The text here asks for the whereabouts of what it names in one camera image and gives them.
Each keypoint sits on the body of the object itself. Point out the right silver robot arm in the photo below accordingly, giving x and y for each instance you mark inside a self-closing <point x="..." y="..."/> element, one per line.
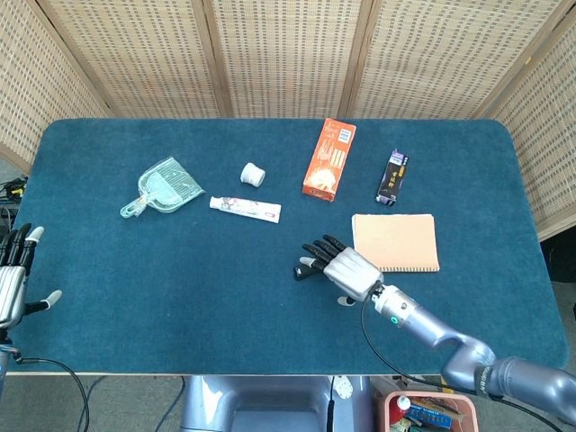
<point x="459" y="342"/>

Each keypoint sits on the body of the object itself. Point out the blue table mat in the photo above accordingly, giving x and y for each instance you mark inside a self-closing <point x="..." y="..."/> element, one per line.
<point x="180" y="292"/>

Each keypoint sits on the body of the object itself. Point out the clear mini dustpan brush set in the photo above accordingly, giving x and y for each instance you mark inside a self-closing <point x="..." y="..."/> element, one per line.
<point x="166" y="185"/>

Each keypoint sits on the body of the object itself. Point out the white toothpaste tube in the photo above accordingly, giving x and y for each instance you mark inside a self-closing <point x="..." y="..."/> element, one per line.
<point x="245" y="208"/>

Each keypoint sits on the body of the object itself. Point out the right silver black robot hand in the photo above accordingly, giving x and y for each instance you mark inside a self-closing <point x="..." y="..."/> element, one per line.
<point x="348" y="272"/>

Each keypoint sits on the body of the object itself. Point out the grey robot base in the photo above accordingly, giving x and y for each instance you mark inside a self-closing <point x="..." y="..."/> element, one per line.
<point x="270" y="402"/>

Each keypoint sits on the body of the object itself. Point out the small black packet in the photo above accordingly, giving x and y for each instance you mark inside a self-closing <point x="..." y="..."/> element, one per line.
<point x="393" y="177"/>

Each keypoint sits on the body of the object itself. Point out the pink storage bin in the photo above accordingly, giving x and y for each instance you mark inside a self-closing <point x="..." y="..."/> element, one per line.
<point x="429" y="411"/>

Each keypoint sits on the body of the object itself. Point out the orange spiral notebook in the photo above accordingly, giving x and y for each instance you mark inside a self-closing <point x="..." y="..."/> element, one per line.
<point x="396" y="241"/>

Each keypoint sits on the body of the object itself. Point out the woven bamboo folding screen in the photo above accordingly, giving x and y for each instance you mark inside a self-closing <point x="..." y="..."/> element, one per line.
<point x="288" y="54"/>

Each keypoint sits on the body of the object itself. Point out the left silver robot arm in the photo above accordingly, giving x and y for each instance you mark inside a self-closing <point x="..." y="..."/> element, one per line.
<point x="3" y="355"/>

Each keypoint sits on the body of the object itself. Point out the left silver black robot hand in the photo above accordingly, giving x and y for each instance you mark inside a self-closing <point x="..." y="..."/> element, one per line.
<point x="11" y="279"/>

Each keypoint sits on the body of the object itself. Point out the small white jar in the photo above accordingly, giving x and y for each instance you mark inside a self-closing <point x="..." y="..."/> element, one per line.
<point x="252" y="174"/>

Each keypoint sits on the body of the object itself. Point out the orange cardboard box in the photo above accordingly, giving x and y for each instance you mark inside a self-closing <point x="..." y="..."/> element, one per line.
<point x="329" y="158"/>

